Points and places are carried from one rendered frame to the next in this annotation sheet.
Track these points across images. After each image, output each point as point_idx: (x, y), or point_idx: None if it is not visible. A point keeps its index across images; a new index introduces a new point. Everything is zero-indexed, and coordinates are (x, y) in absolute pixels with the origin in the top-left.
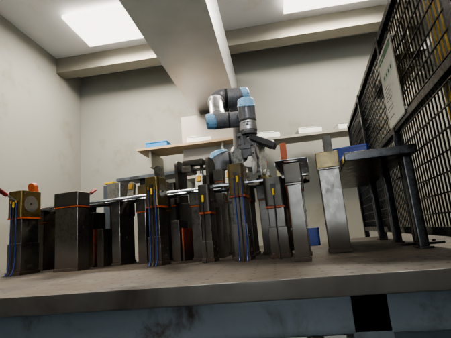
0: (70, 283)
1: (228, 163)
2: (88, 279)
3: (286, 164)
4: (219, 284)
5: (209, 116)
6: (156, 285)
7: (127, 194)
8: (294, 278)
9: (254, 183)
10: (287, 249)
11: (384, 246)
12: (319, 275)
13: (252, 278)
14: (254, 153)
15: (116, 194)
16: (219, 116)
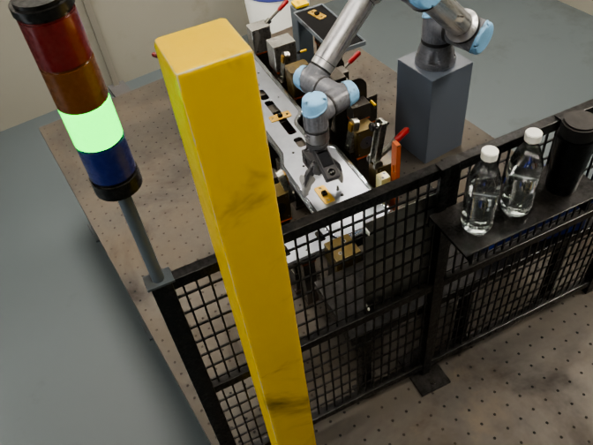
0: (150, 229)
1: (441, 39)
2: (164, 226)
3: None
4: (149, 331)
5: (294, 78)
6: (142, 298)
7: (281, 66)
8: (167, 363)
9: (331, 185)
10: (296, 288)
11: (401, 342)
12: (176, 372)
13: (165, 339)
14: (305, 178)
15: (273, 59)
16: (304, 85)
